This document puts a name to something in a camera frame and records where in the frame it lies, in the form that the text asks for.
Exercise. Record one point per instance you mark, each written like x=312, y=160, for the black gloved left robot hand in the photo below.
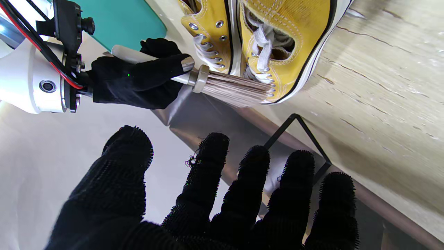
x=111, y=208

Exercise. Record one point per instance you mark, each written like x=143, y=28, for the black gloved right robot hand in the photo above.
x=131, y=83

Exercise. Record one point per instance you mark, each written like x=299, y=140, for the yellow canvas sneaker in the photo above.
x=298, y=21
x=210, y=14

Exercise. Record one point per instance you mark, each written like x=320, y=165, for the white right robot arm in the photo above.
x=20, y=76

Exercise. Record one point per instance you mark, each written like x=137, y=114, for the green plastic basin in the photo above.
x=121, y=21

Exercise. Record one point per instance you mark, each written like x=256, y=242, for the small wooden bench black legs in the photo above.
x=299, y=117

